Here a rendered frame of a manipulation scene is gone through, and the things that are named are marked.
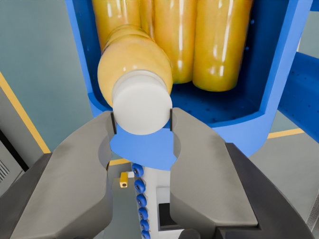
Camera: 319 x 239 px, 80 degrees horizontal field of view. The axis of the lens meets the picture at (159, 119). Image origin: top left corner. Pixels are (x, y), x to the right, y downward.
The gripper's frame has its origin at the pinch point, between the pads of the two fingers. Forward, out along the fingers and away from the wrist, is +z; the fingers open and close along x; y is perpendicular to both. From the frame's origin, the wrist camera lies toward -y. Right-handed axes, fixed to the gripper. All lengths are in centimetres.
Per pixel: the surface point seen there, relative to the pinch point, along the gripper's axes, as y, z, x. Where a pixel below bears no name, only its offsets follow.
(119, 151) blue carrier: 9.6, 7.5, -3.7
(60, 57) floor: 25, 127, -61
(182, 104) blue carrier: 10.0, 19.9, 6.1
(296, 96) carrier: 29, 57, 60
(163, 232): 52, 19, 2
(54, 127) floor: 82, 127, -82
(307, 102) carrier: 28, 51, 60
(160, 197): 51, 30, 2
